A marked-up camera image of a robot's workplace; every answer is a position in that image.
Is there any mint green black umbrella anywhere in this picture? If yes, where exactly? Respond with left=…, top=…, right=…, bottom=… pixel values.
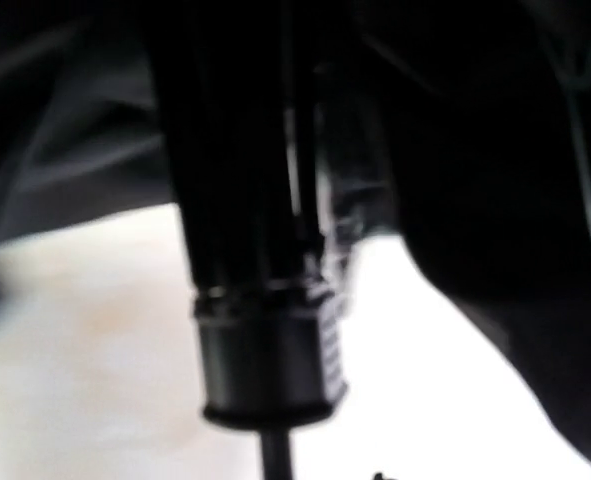
left=0, top=1, right=591, bottom=479

